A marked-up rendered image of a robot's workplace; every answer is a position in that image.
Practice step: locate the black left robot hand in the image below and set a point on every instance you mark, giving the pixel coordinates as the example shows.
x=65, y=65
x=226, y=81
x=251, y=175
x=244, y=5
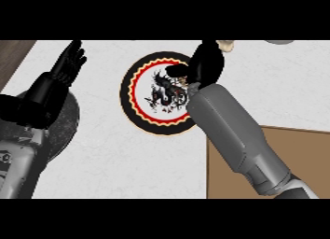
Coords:
x=39, y=99

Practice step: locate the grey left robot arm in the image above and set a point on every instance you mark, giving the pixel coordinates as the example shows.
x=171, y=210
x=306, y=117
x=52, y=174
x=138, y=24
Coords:
x=9, y=168

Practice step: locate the grey rounded object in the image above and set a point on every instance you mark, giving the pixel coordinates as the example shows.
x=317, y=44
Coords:
x=279, y=41

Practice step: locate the black red decorated plate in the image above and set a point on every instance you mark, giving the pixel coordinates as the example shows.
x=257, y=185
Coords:
x=127, y=93

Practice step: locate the brown flat board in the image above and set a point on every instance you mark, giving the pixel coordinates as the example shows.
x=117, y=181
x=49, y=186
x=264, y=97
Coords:
x=319, y=161

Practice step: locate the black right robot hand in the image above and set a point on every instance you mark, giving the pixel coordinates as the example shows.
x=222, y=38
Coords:
x=207, y=65

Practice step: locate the cream cupcake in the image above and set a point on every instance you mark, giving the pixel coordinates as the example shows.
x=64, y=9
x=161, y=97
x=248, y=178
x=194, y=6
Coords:
x=227, y=46

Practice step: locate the dark grey speckled round tray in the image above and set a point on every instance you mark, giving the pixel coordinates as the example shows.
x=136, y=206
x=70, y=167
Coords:
x=68, y=124

